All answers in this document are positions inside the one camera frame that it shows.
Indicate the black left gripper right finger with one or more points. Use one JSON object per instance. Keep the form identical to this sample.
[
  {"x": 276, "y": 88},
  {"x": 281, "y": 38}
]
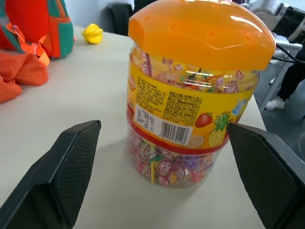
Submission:
[{"x": 269, "y": 176}]

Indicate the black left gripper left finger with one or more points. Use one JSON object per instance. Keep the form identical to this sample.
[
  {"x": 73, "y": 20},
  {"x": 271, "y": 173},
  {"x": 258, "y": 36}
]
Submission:
[{"x": 47, "y": 181}]

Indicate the clear plastic lollipop jar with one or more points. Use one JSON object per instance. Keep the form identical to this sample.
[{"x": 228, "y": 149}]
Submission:
[{"x": 166, "y": 105}]

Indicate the orange plastic jar lid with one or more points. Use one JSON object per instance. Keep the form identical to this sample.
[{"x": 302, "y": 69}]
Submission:
[{"x": 200, "y": 35}]

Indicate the purple wrapped lollipop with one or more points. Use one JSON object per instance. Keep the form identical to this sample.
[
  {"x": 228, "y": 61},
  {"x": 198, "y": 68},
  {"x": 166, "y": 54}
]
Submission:
[{"x": 190, "y": 160}]

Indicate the person in black trousers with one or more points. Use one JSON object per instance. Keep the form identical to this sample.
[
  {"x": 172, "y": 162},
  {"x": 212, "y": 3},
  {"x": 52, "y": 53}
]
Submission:
[{"x": 291, "y": 78}]

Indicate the red and white wrapped lollipop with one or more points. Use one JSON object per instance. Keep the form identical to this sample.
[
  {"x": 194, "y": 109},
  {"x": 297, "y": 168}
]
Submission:
[
  {"x": 165, "y": 165},
  {"x": 162, "y": 179},
  {"x": 145, "y": 151}
]

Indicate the orange cloth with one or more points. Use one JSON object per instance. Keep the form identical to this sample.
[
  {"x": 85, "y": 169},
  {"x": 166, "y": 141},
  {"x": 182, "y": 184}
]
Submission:
[{"x": 19, "y": 71}]

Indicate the yellow star-shaped toy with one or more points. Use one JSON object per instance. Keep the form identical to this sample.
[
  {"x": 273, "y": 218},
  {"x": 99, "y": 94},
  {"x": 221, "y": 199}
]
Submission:
[{"x": 93, "y": 33}]

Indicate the orange and teal backpack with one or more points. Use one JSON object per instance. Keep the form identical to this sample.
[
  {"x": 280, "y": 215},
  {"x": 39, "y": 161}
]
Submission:
[{"x": 38, "y": 23}]

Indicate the black chair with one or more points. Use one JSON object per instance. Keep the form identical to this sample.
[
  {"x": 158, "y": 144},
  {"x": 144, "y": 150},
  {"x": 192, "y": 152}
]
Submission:
[{"x": 119, "y": 16}]

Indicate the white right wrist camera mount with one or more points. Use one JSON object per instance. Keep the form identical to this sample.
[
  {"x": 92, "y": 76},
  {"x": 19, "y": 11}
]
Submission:
[{"x": 265, "y": 16}]

